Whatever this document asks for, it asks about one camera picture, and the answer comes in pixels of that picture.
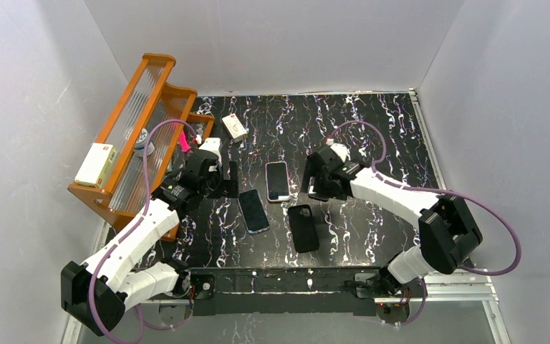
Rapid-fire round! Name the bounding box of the dark smartphone with light rim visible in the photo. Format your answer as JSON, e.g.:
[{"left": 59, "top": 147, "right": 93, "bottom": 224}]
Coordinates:
[{"left": 266, "top": 163, "right": 290, "bottom": 202}]

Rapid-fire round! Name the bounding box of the blue smartphone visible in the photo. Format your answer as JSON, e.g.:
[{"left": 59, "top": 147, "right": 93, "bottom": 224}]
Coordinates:
[{"left": 238, "top": 189, "right": 270, "bottom": 235}]

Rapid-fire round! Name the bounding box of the black phone case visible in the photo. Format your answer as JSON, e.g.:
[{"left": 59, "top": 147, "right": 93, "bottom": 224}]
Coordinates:
[{"left": 287, "top": 204, "right": 320, "bottom": 254}]

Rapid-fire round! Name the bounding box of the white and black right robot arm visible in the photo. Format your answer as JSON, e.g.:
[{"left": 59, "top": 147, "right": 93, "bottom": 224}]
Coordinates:
[{"left": 301, "top": 143, "right": 483, "bottom": 287}]

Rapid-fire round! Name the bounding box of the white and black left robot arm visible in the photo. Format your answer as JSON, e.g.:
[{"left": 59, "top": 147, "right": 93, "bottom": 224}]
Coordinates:
[{"left": 60, "top": 149, "right": 224, "bottom": 343}]

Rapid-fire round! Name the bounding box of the pink marker pen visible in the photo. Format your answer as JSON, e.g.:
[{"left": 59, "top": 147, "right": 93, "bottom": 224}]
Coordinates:
[{"left": 178, "top": 131, "right": 190, "bottom": 153}]

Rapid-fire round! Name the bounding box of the small white carton box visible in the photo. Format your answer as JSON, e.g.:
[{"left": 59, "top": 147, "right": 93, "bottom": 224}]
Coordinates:
[{"left": 221, "top": 114, "right": 249, "bottom": 143}]

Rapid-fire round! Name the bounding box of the white and blue tape roll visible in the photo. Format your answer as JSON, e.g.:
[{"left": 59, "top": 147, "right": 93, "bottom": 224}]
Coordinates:
[{"left": 133, "top": 128, "right": 155, "bottom": 157}]

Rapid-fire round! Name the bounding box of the orange wooden shelf rack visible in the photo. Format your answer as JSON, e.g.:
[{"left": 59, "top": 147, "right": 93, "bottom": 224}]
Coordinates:
[{"left": 68, "top": 53, "right": 215, "bottom": 232}]

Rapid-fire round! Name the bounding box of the white and green box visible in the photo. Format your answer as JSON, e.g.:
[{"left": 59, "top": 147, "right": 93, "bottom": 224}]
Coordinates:
[{"left": 74, "top": 143, "right": 117, "bottom": 188}]

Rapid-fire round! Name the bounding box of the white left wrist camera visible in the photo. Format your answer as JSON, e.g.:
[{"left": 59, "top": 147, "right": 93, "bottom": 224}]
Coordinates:
[{"left": 199, "top": 138, "right": 222, "bottom": 164}]

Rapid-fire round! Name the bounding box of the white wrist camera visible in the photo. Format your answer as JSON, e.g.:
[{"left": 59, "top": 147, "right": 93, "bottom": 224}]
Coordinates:
[
  {"left": 199, "top": 138, "right": 222, "bottom": 164},
  {"left": 330, "top": 143, "right": 349, "bottom": 163}
]

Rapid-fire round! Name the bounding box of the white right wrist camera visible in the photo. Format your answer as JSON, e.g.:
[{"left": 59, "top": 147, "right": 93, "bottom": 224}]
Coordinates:
[{"left": 330, "top": 143, "right": 349, "bottom": 163}]

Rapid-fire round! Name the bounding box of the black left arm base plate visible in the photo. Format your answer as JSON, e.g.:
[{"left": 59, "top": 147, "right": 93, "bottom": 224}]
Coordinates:
[{"left": 158, "top": 272, "right": 215, "bottom": 328}]

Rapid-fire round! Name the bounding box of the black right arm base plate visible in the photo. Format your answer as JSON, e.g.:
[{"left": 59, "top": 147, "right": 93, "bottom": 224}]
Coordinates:
[{"left": 349, "top": 272, "right": 428, "bottom": 328}]

